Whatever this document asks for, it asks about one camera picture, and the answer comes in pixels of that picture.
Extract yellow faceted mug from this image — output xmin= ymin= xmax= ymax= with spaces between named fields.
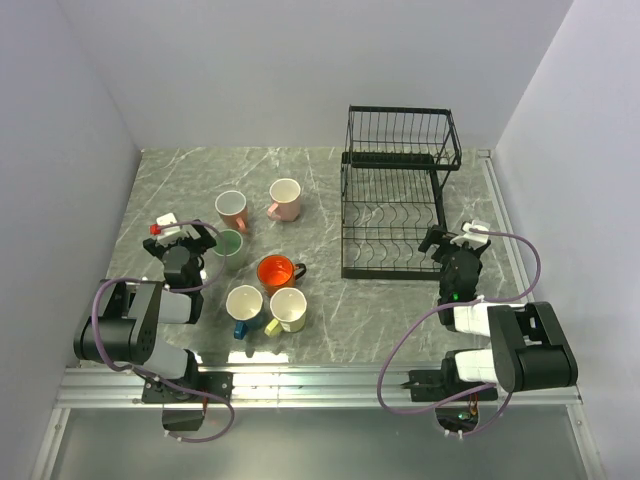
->
xmin=264 ymin=287 xmax=308 ymax=337

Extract salmon flower mug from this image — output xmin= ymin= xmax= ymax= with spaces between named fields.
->
xmin=215 ymin=190 xmax=248 ymax=234

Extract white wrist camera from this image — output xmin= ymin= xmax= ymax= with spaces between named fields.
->
xmin=150 ymin=213 xmax=193 ymax=246
xmin=450 ymin=219 xmax=491 ymax=249

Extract pale green cup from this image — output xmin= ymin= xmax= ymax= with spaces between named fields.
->
xmin=213 ymin=229 xmax=246 ymax=271

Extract blue faceted mug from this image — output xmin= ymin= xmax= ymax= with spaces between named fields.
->
xmin=226 ymin=285 xmax=266 ymax=340

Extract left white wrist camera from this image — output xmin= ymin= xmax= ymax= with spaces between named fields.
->
xmin=150 ymin=213 xmax=193 ymax=246

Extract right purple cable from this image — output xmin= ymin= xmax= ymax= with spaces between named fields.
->
xmin=376 ymin=227 xmax=542 ymax=439

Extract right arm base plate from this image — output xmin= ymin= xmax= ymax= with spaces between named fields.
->
xmin=401 ymin=370 xmax=483 ymax=403

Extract aluminium side rail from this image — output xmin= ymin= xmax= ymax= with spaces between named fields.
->
xmin=476 ymin=149 xmax=541 ymax=303

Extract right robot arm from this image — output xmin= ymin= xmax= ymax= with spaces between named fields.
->
xmin=419 ymin=221 xmax=578 ymax=400

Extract pink faceted mug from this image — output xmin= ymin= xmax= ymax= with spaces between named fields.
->
xmin=267 ymin=178 xmax=301 ymax=222

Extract black wire dish rack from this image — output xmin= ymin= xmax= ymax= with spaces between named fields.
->
xmin=340 ymin=105 xmax=462 ymax=281

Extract orange mug black handle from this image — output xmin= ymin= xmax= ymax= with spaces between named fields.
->
xmin=256 ymin=255 xmax=307 ymax=297

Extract aluminium front rail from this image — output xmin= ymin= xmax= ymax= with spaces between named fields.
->
xmin=54 ymin=363 xmax=583 ymax=410

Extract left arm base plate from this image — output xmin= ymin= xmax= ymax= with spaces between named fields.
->
xmin=141 ymin=372 xmax=233 ymax=404

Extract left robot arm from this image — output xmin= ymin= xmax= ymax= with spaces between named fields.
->
xmin=73 ymin=219 xmax=218 ymax=403

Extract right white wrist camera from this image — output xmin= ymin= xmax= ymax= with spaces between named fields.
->
xmin=450 ymin=219 xmax=491 ymax=249

